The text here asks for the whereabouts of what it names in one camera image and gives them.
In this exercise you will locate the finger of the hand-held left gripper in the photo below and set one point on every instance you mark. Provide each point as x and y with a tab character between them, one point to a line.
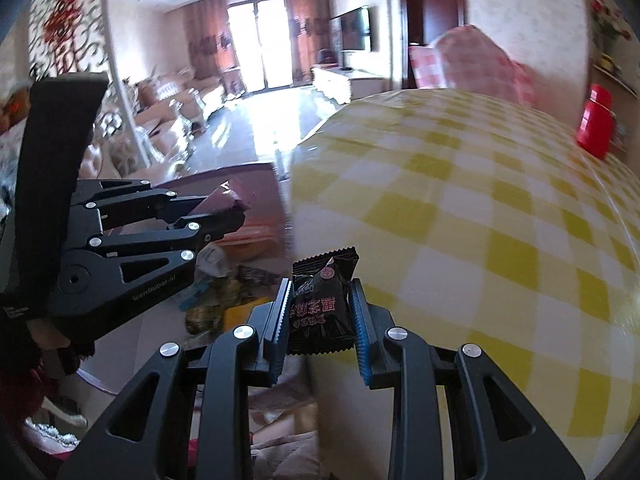
125	200
215	225

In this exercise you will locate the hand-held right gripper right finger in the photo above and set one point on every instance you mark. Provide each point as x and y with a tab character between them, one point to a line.
359	320

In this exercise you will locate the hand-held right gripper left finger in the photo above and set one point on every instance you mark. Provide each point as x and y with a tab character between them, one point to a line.
281	320

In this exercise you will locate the purple snack packet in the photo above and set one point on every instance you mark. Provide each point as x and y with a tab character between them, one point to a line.
225	200

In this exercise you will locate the white printed snack packet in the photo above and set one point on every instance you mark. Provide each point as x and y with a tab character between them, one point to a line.
212	260

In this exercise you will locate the black snack packet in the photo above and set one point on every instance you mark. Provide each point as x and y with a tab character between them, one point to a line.
322	305

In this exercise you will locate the box of collected snacks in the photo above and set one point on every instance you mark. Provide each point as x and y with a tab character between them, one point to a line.
235	175

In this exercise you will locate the beige ornate sofa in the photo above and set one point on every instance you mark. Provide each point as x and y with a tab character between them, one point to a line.
170	105

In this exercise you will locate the white carved screen divider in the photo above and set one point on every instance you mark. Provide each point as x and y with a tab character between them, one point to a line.
75	35

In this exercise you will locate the brown patterned curtain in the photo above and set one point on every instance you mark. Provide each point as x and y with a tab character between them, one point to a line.
307	35
210	45

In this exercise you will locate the white television cabinet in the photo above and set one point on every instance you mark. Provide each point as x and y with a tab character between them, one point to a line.
345	85

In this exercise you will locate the flat screen television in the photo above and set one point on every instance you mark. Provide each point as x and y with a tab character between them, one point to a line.
356	29

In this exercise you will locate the pink checkered chair cover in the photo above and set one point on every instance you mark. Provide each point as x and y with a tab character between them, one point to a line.
475	65

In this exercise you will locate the red thermos jug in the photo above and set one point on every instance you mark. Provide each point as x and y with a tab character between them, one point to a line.
595	120

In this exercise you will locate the flower bouquet in vase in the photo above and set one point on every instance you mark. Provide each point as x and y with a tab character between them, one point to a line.
607	10

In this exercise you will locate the wooden wall shelf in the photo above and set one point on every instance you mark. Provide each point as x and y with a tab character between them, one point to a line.
612	67

